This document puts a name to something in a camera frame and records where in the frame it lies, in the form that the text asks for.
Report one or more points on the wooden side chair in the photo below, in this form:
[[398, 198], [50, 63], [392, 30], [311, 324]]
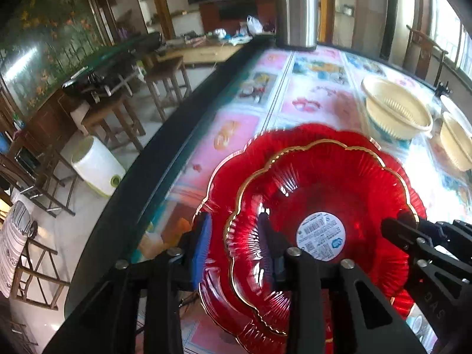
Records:
[[37, 269]]

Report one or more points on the green-topped mahjong table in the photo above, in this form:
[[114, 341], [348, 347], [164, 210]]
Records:
[[110, 59]]

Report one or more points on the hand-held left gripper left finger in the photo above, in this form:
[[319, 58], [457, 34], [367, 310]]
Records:
[[202, 245]]

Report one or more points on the white disposable bowl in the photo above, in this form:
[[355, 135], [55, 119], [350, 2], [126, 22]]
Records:
[[394, 107], [456, 140]]

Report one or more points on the large red glass plate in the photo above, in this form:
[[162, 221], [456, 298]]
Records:
[[236, 177]]

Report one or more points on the printed pink and blue tablecloth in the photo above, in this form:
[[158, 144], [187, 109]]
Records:
[[306, 92]]

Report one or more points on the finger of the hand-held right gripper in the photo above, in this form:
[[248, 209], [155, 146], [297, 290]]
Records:
[[400, 234], [424, 225]]

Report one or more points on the small black clamp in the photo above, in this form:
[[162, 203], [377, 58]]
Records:
[[443, 89]]

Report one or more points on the red-brown television cabinet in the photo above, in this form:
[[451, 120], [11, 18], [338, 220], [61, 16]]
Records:
[[236, 13]]

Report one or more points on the striped cloth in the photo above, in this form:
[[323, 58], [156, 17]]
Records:
[[14, 243]]

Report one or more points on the black-rimmed dining table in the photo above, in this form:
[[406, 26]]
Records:
[[147, 177]]

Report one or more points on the white plastic bag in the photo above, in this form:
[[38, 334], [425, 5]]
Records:
[[254, 25]]

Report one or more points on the wooden armchair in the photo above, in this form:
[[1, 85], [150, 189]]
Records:
[[420, 55]]

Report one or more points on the floral wall painting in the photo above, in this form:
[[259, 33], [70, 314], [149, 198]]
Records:
[[48, 51]]

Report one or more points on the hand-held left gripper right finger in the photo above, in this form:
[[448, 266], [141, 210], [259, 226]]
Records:
[[295, 284]]

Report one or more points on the small red glass plate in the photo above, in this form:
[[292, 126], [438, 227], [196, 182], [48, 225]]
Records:
[[332, 191]]

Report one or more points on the dark wooden cabinet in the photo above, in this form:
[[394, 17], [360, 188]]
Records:
[[40, 125]]

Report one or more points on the window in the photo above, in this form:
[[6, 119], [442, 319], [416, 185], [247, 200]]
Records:
[[451, 29]]

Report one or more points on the wooden display shelf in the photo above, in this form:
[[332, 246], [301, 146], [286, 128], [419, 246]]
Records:
[[158, 3]]

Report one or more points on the wooden stool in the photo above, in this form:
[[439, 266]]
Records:
[[167, 77], [110, 118]]

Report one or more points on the white and green bin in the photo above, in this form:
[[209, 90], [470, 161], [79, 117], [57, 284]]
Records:
[[96, 166]]

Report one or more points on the stainless steel thermos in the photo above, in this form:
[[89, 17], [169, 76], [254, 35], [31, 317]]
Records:
[[295, 7]]

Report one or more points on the light wooden low cabinet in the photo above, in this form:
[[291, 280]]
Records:
[[206, 53]]

